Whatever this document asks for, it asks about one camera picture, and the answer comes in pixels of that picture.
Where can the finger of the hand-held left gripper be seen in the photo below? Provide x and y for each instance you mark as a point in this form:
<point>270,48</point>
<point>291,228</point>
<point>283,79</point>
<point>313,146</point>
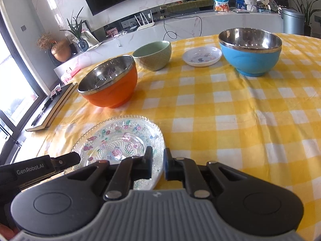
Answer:
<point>66,159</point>

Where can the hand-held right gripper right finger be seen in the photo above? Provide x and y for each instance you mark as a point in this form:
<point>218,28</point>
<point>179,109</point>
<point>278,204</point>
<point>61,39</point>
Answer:
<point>168,167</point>

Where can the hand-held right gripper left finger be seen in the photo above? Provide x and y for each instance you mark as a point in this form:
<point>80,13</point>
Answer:
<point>146,163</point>

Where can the floral glass plate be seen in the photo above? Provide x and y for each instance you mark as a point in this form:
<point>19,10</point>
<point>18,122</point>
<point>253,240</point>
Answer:
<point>117,143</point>

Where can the orange steel bowl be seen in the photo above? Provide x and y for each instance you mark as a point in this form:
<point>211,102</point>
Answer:
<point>110,90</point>

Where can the green ceramic bowl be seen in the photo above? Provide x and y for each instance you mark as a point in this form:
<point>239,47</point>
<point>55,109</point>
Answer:
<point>153,55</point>

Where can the small white printed plate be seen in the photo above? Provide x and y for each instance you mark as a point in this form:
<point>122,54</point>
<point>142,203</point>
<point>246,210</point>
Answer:
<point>202,55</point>

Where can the blue steel bowl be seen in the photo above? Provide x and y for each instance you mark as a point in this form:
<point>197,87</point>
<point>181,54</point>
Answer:
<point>250,57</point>

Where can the yellow checked tablecloth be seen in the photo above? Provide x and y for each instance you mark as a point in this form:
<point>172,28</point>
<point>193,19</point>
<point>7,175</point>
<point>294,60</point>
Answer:
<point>225,110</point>

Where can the red box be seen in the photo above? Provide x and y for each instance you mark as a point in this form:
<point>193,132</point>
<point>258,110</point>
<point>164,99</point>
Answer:
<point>70,76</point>

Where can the golden round vase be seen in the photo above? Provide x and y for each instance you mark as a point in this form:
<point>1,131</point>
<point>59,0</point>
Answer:
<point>61,51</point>

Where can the plant in blue vase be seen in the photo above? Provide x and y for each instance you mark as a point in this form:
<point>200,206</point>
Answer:
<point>81,41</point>

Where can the dried flower bunch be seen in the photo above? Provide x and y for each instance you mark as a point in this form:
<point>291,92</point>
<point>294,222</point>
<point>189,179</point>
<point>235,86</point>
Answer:
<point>45,41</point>

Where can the pink card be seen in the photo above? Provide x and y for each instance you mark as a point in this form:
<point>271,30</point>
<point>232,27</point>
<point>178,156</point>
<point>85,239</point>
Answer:
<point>112,32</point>

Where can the white router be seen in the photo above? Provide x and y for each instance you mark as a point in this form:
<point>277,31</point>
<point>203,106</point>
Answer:
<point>145,25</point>

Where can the white television cabinet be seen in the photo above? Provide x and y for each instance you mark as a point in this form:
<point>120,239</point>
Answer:
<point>195,27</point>

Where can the blue snack bag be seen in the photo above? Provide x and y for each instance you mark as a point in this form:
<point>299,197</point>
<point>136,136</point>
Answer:
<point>221,1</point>

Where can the grey trash can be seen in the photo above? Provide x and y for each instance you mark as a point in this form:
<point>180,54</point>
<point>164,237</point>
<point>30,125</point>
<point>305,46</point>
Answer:
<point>293,21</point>

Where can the tall green potted plant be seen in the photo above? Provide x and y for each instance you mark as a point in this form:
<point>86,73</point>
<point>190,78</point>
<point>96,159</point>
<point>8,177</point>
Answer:
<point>309,10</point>

